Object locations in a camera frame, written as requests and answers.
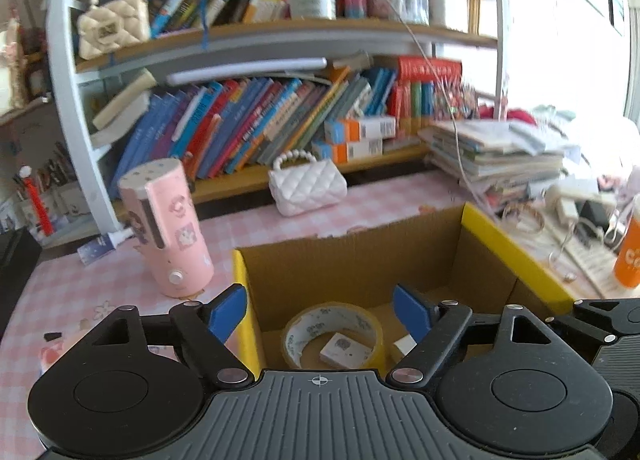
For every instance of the pink cylindrical humidifier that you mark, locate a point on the pink cylindrical humidifier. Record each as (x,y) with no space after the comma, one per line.
(175,240)

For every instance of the white power strip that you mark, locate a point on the white power strip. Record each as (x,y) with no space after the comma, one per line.
(580,189)

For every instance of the thick cream book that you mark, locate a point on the thick cream book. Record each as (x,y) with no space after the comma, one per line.
(125,100)

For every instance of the red books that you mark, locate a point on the red books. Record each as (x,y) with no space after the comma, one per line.
(425,77)

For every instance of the red cloth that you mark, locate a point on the red cloth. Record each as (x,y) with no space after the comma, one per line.
(505,114)

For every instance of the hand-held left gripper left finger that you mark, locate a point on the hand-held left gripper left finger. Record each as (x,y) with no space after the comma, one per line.
(227,312)

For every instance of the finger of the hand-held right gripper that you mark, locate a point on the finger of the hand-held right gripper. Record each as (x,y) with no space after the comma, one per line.
(590,329)

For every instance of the white metal bookshelf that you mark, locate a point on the white metal bookshelf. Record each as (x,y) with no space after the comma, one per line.
(80,115)

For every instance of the blue tube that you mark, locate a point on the blue tube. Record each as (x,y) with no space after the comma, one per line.
(97,250)

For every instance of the yellow cardboard box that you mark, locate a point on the yellow cardboard box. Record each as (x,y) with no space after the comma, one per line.
(350,265)

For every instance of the beige quilted handbag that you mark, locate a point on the beige quilted handbag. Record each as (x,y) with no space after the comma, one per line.
(112,30)

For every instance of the white quilted handbag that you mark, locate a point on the white quilted handbag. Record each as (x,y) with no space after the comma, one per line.
(307,187)

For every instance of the white plug adapter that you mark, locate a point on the white plug adapter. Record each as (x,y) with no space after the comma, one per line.
(567,210)

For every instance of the yellow tape roll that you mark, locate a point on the yellow tape roll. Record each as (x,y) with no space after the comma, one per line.
(300,330)

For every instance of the row of colourful books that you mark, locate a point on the row of colourful books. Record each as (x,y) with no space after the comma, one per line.
(250,125)

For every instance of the red pen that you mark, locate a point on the red pen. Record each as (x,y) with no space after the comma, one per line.
(37,202)

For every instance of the wall poster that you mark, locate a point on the wall poster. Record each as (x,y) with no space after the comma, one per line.
(530,0)

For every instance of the stack of papers and booklets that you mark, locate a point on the stack of papers and booklets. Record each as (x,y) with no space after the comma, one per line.
(495,155)

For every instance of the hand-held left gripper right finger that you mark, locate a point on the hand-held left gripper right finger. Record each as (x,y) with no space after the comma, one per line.
(410,312)

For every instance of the orange paper cup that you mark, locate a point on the orange paper cup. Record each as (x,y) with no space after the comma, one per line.
(630,255)

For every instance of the printed paper sheets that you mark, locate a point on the printed paper sheets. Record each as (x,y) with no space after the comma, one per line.
(585,260)

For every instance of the pink cylinder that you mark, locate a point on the pink cylinder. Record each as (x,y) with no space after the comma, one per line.
(52,357)

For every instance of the orange and white carton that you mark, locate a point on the orange and white carton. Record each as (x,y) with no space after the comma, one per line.
(360,129)
(350,151)

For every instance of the small white printed box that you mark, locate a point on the small white printed box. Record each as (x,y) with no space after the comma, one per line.
(346,347)

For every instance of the black box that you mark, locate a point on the black box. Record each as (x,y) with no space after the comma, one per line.
(17,275)

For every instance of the white pen cup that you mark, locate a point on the white pen cup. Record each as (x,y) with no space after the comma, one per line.
(447,7)

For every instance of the small white block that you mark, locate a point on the small white block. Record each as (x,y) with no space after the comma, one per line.
(402,346)

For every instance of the pink checked tablecloth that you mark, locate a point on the pink checked tablecloth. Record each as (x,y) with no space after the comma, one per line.
(100,285)

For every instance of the flat white book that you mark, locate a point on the flat white book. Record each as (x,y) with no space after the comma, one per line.
(245,71)

